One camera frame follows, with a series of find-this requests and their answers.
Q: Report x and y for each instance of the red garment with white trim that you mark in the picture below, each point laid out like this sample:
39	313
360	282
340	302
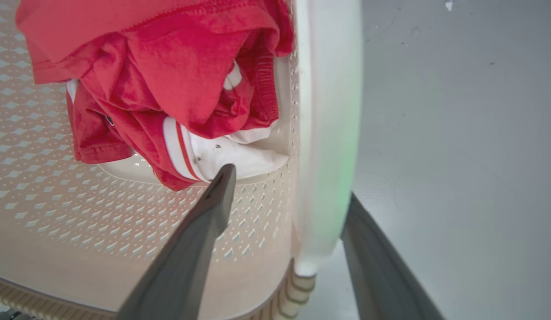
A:
177	75

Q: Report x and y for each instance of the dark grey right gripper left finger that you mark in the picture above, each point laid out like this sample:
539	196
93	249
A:
186	262

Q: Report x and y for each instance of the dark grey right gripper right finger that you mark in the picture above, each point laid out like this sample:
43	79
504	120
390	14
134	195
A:
382	275

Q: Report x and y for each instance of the white perforated plastic laundry basket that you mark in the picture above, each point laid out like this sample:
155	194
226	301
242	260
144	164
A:
70	213

